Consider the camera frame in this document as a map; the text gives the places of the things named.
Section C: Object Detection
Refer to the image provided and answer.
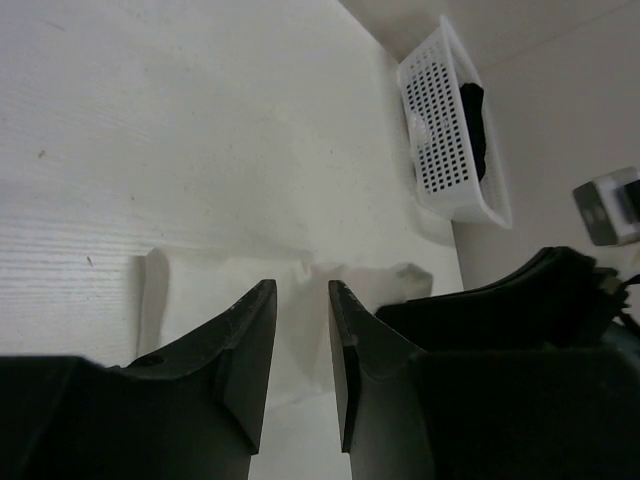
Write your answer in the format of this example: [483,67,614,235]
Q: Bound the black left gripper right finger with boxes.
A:
[329,281,639,479]

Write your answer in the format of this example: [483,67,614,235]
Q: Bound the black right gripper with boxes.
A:
[376,247,639,350]

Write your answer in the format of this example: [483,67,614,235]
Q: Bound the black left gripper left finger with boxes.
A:
[1,280,276,479]

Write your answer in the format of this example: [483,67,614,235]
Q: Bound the white tank top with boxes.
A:
[137,247,433,408]

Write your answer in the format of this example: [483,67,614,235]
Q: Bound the black tank tops in basket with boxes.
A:
[460,83,487,182]

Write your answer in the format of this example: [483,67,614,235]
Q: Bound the white plastic basket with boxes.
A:
[397,15,513,229]

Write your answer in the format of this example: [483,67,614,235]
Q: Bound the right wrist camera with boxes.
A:
[572,167,639,247]

